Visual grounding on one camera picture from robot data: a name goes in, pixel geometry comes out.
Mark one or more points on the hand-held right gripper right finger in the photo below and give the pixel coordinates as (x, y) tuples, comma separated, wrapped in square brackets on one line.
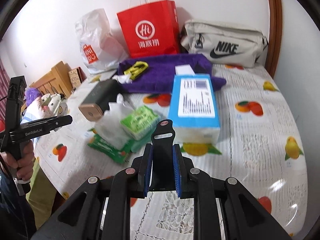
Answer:
[(176, 170)]

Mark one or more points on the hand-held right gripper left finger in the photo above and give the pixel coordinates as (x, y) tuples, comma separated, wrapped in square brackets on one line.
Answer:
[(147, 170)]

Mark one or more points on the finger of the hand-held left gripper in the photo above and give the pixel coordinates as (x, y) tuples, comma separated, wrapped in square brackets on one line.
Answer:
[(60, 121)]

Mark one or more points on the dark green wipes packet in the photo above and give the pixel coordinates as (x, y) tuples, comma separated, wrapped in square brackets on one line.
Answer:
[(107, 147)]

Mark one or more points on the light green tissue packet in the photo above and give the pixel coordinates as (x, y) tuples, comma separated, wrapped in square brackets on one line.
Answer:
[(140, 121)]

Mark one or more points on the clear plastic bag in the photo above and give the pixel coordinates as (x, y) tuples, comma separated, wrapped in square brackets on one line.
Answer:
[(113, 110)]

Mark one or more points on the purple towel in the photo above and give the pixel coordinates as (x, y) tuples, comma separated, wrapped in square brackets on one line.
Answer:
[(162, 80)]

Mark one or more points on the white small box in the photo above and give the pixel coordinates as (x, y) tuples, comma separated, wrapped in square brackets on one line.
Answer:
[(184, 70)]

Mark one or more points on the person's left forearm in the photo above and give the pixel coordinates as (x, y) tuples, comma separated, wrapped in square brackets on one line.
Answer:
[(12, 205)]

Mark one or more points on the person's left hand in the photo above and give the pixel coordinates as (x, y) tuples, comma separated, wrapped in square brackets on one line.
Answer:
[(25, 157)]

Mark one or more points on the white dotted plush toy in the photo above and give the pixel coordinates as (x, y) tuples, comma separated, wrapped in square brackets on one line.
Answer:
[(52, 102)]

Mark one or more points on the striped pillow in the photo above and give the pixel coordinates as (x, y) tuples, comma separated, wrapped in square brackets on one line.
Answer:
[(32, 111)]

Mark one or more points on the purple plush toy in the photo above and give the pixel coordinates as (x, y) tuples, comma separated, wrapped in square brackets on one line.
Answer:
[(32, 96)]

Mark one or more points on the wooden headboard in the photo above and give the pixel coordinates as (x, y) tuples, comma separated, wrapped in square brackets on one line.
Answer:
[(57, 80)]

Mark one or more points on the patterned book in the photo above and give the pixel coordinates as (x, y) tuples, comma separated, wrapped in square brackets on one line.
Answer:
[(75, 77)]

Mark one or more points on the dark green tin box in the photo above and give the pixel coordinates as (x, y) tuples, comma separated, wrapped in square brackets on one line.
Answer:
[(100, 97)]

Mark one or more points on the red striped curtain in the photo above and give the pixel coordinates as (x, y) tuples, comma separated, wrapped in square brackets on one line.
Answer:
[(3, 85)]

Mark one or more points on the green blanket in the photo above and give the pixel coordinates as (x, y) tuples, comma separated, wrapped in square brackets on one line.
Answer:
[(42, 185)]

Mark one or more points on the blue tissue pack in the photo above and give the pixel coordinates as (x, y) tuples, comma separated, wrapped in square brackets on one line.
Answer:
[(192, 100)]

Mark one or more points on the fruit print tablecloth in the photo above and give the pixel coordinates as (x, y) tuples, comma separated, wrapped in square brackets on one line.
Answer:
[(250, 142)]

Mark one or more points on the white plastic shopping bag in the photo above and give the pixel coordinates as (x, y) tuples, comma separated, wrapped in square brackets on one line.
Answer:
[(100, 37)]

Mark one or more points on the red paper bag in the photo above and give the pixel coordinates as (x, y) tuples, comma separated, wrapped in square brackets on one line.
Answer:
[(150, 25)]

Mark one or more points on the grey waist bag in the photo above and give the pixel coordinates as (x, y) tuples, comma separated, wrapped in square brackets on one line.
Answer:
[(225, 40)]

